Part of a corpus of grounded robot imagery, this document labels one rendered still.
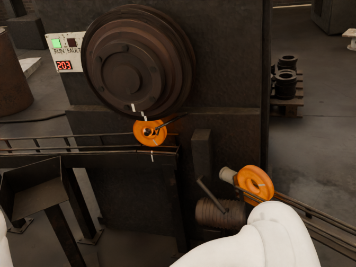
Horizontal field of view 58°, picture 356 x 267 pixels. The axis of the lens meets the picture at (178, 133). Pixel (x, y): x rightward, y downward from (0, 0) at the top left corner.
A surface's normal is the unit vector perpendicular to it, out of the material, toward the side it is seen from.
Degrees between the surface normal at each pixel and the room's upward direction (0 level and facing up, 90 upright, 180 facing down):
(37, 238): 0
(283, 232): 18
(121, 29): 27
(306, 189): 1
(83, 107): 0
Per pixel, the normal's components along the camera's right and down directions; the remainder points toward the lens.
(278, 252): 0.07, -0.56
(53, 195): -0.21, -0.81
